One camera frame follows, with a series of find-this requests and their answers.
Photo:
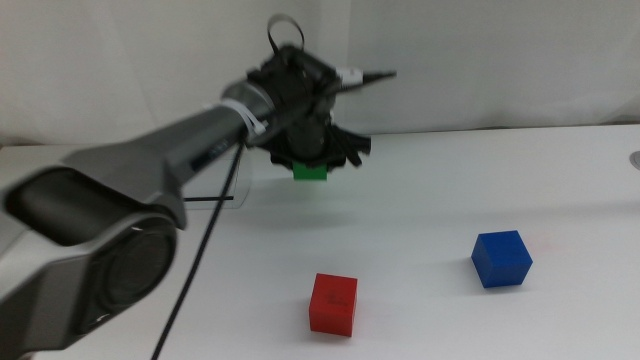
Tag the green cube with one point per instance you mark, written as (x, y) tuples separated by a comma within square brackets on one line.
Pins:
[(310, 173)]

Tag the blue cube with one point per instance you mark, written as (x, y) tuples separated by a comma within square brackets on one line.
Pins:
[(502, 260)]

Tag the grey round table grommet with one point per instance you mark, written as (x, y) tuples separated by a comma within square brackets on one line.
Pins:
[(636, 161)]

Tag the red cube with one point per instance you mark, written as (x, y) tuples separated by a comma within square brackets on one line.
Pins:
[(332, 305)]

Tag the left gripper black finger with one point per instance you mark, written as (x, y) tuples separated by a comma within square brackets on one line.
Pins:
[(286, 166), (335, 166)]

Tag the white cloth backdrop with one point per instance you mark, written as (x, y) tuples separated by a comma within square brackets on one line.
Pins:
[(500, 65)]

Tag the left grey black robot arm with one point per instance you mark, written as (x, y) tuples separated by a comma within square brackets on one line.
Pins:
[(100, 200)]

